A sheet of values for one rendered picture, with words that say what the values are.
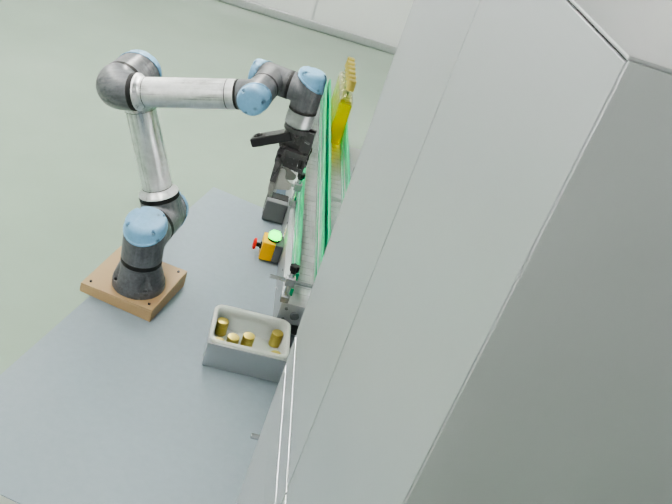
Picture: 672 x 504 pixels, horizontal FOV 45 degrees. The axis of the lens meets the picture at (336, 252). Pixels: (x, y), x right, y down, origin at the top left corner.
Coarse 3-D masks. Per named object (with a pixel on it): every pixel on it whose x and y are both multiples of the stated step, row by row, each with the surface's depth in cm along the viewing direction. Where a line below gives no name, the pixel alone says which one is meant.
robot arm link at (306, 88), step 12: (300, 72) 207; (312, 72) 207; (300, 84) 207; (312, 84) 206; (324, 84) 209; (288, 96) 209; (300, 96) 208; (312, 96) 208; (300, 108) 210; (312, 108) 210
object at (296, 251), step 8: (304, 168) 297; (304, 184) 286; (296, 208) 283; (296, 216) 277; (296, 224) 272; (296, 232) 267; (296, 240) 257; (296, 248) 252; (296, 256) 246; (296, 280) 237
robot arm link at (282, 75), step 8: (256, 64) 208; (264, 64) 208; (272, 64) 209; (256, 72) 208; (264, 72) 204; (272, 72) 205; (280, 72) 208; (288, 72) 208; (280, 80) 206; (288, 80) 208; (280, 88) 207; (280, 96) 211
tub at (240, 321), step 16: (240, 320) 236; (256, 320) 236; (272, 320) 236; (224, 336) 234; (240, 336) 236; (256, 336) 238; (288, 336) 231; (256, 352) 222; (272, 352) 223; (288, 352) 225
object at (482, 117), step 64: (448, 0) 89; (512, 0) 66; (576, 0) 53; (640, 0) 62; (448, 64) 81; (512, 64) 61; (576, 64) 49; (384, 128) 107; (448, 128) 75; (512, 128) 58; (576, 128) 47; (384, 192) 96; (448, 192) 70; (512, 192) 54; (384, 256) 87; (448, 256) 65; (512, 256) 52; (320, 320) 118; (384, 320) 80; (448, 320) 61; (320, 384) 105; (384, 384) 74; (448, 384) 57; (320, 448) 94; (384, 448) 69
